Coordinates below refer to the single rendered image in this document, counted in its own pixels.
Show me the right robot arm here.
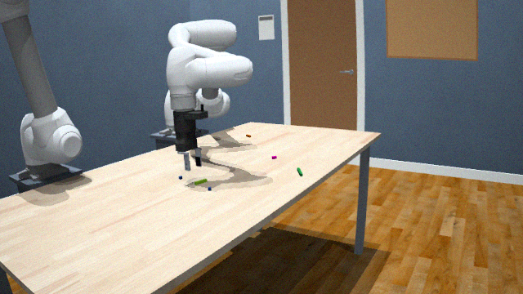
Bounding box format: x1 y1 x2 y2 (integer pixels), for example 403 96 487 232
0 0 83 181

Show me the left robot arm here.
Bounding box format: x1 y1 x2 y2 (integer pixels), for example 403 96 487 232
159 20 253 136

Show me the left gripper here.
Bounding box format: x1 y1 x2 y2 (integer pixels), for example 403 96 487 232
170 92 208 171

